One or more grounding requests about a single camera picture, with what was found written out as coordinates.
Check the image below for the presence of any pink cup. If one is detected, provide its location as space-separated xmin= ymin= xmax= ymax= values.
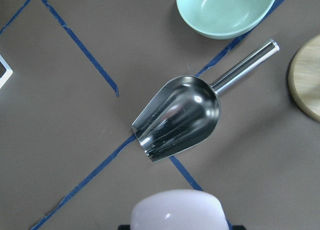
xmin=130 ymin=189 xmax=229 ymax=229

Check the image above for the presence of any green bowl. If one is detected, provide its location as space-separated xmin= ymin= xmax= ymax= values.
xmin=176 ymin=0 xmax=275 ymax=40

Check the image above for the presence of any wooden mug tree stand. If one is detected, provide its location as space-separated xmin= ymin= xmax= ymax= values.
xmin=288 ymin=35 xmax=320 ymax=121

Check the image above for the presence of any white wire cup rack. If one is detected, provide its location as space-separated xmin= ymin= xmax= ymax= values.
xmin=0 ymin=55 xmax=13 ymax=88

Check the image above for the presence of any steel scoop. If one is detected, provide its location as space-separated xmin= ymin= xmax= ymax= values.
xmin=132 ymin=39 xmax=280 ymax=162

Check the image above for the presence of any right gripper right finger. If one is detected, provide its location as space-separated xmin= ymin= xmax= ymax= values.
xmin=228 ymin=225 xmax=247 ymax=230

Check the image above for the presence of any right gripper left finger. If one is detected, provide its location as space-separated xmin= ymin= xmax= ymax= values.
xmin=117 ymin=224 xmax=131 ymax=230

